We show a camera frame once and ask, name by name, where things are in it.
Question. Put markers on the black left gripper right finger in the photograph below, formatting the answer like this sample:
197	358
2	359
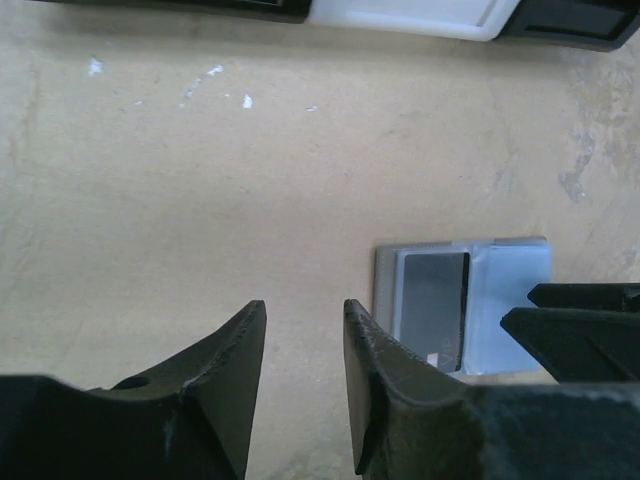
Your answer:
410	421

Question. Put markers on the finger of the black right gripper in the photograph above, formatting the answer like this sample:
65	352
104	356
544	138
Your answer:
614	297
580	346

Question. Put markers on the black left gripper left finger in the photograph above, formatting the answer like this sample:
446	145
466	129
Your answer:
188	417

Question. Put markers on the three-compartment card tray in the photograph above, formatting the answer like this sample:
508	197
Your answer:
584	24

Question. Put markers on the grey card holder wallet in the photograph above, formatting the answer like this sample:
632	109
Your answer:
502	272

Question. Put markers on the black VIP credit card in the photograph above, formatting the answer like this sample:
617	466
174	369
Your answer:
430	309

